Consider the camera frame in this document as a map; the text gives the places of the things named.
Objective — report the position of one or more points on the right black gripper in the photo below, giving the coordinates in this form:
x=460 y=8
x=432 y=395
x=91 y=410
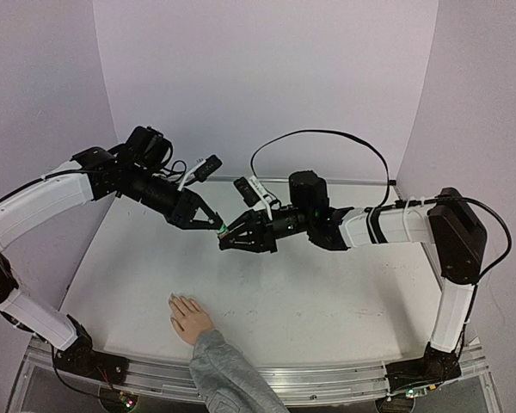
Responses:
x=267 y=231

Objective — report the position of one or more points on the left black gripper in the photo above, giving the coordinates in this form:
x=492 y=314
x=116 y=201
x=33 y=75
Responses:
x=183 y=218

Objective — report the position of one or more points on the nail polish bottle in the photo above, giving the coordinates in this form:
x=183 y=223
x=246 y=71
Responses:
x=223 y=236

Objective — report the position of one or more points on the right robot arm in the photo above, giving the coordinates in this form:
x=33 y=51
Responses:
x=446 y=222

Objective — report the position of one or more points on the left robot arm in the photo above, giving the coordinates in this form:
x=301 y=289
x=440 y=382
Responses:
x=135 y=169

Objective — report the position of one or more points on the grey sleeved forearm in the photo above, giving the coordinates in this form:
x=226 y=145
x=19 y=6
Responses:
x=226 y=381

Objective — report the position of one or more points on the mannequin hand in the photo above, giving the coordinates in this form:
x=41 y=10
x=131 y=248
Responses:
x=188 y=319

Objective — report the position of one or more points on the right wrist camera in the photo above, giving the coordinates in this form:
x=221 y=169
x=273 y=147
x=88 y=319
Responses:
x=254 y=194

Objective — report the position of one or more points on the aluminium front rail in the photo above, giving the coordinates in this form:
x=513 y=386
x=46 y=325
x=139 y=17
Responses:
x=295 y=386

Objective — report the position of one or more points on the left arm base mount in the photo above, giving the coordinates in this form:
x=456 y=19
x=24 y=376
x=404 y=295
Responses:
x=96 y=365

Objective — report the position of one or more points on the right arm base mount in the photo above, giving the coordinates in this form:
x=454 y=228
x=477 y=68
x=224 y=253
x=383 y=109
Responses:
x=405 y=375

